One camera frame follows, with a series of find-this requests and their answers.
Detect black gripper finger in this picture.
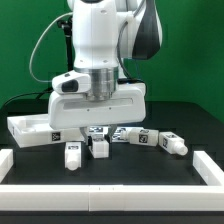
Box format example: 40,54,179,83
105,124,117,143
79,127,88,145

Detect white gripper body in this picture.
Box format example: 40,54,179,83
48,83,146,129

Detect white square tabletop tray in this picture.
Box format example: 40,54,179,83
7,114,84,148

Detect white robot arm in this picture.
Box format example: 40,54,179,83
48,0,162,133

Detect marker sheet with tags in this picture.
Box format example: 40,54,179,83
87,126,132,143

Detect white left fence block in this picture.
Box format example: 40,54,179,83
0,149,14,183

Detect white fence block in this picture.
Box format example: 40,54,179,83
193,151,224,187
0,149,14,183

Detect white right fence block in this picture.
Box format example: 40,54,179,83
193,151,224,187

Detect black cable on table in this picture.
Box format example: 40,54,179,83
1,88,54,108

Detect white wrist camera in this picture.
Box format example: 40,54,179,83
52,70,91,94

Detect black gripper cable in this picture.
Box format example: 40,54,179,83
116,19,145,84

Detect white front fence wall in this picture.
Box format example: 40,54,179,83
0,185,224,212

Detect black camera stand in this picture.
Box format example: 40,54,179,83
57,17,73,70

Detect grey camera cable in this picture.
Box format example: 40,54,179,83
29,11,74,84

